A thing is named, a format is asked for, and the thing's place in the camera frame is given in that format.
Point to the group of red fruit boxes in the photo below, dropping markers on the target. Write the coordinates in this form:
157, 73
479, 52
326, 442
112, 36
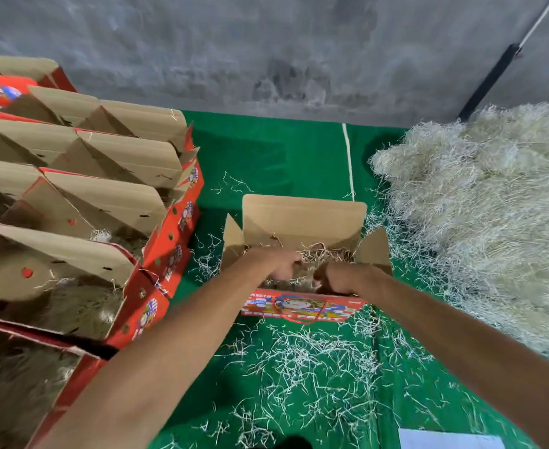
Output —
27, 68

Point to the white pole with black grip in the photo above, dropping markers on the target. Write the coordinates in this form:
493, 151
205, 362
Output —
485, 87

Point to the person's right forearm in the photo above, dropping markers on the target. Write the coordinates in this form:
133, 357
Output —
480, 350

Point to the person's left hand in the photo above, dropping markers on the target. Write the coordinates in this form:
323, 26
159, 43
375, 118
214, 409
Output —
276, 264

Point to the person's left forearm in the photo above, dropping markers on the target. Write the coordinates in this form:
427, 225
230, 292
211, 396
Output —
153, 360

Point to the white printed paper sheet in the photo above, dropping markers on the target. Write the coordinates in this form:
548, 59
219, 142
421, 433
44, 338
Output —
448, 438

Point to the person's right hand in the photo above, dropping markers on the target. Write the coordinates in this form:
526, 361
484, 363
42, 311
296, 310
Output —
349, 278

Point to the pile of shredded paper filler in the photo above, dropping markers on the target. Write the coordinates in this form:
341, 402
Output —
490, 210

